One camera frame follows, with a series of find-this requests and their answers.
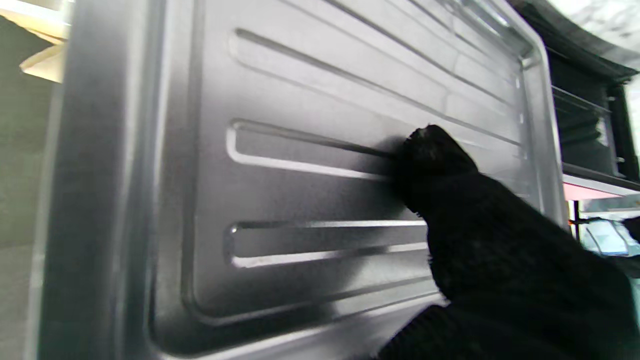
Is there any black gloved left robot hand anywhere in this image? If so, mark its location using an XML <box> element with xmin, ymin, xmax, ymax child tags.
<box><xmin>622</xmin><ymin>216</ymin><xmax>640</xmax><ymax>243</ymax></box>

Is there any red black toaster oven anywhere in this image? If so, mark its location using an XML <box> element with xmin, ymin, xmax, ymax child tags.
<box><xmin>510</xmin><ymin>0</ymin><xmax>640</xmax><ymax>201</ymax></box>

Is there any ribbed metal baking tray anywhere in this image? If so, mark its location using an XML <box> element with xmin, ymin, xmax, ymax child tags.
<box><xmin>25</xmin><ymin>0</ymin><xmax>568</xmax><ymax>360</ymax></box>

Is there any beige sofa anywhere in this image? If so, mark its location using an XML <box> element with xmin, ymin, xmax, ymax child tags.
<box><xmin>0</xmin><ymin>0</ymin><xmax>71</xmax><ymax>85</ymax></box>

